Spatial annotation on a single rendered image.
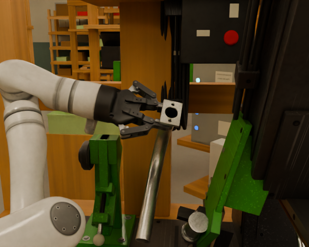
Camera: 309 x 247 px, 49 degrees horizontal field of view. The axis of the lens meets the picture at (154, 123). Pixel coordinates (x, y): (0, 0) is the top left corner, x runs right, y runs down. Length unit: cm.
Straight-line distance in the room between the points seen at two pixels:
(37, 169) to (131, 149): 41
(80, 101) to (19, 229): 28
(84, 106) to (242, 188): 33
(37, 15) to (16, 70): 1113
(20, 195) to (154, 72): 49
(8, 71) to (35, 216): 30
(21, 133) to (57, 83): 12
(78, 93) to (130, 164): 39
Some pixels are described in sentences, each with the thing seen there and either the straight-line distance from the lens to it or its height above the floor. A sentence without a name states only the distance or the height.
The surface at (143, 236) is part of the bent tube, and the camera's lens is 71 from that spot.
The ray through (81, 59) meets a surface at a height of 77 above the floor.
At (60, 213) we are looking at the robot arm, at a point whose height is 115.
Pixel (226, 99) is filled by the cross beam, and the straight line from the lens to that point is 104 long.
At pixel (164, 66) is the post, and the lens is 93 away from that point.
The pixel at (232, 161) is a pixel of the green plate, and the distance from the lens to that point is 59.
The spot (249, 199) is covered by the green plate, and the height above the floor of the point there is 113.
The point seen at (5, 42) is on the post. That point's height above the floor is 140.
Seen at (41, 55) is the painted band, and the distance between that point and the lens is 1179.
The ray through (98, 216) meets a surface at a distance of 85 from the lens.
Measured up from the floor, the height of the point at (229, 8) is 147.
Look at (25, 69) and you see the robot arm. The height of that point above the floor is 135.
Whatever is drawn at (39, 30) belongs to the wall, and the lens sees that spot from 1178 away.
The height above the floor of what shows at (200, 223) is 109.
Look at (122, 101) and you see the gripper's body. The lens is 69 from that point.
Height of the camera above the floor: 141
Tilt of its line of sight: 14 degrees down
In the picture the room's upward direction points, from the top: straight up
